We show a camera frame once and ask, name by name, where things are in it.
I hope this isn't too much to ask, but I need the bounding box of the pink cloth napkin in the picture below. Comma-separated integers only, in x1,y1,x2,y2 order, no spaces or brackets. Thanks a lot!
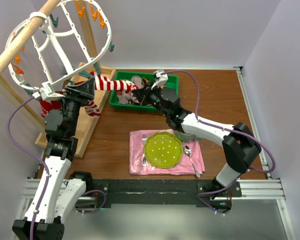
129,130,205,176

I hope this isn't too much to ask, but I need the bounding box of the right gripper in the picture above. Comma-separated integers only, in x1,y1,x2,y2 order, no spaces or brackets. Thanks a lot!
132,81,170,118

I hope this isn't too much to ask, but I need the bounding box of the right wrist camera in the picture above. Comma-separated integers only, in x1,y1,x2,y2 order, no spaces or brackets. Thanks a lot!
151,69,169,89

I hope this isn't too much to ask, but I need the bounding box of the brown white striped sock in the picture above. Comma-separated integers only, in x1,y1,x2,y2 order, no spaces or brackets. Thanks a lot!
131,75,147,89
117,92,140,105

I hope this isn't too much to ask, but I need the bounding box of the red white striped sock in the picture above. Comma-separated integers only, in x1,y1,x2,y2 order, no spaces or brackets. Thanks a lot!
90,71,139,94
84,100,101,118

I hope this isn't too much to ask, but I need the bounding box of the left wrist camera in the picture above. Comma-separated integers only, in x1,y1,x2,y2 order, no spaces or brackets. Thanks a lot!
32,83,65,102

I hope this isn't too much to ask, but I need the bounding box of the silver spoon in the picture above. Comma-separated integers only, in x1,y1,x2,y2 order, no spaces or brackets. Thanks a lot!
183,145,201,178

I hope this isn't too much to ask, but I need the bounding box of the wooden hanger stand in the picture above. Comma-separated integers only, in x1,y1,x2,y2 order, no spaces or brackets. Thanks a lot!
0,0,116,159

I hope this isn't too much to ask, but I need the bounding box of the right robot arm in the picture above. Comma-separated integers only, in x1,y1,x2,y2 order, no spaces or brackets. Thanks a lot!
132,85,261,197

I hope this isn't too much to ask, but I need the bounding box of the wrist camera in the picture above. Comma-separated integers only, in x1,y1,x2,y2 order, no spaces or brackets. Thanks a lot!
32,83,65,102
151,69,169,89

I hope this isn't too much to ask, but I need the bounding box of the white round sock hanger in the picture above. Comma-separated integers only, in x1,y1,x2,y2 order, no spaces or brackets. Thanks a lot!
5,0,113,91

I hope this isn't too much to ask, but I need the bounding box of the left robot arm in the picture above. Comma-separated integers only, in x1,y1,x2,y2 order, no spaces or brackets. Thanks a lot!
12,77,95,240

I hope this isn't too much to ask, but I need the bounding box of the green scalloped plate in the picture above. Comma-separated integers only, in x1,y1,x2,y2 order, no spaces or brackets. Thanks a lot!
144,131,183,169

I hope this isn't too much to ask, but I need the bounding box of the silver fork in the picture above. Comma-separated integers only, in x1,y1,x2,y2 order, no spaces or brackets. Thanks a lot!
141,133,147,167

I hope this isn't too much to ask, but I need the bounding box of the red patterned sock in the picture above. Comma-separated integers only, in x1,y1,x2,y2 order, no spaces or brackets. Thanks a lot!
39,99,62,118

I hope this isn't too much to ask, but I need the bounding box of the teal ceramic mug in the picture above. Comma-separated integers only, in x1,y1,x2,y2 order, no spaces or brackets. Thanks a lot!
175,131,203,143

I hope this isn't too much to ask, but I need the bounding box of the green plastic tray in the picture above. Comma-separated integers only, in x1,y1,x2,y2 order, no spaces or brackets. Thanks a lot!
108,70,179,112

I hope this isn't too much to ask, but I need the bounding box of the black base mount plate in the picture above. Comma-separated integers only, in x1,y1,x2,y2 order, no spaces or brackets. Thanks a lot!
83,179,241,212

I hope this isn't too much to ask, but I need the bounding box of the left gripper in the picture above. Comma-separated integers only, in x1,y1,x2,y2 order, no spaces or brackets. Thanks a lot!
53,77,95,135

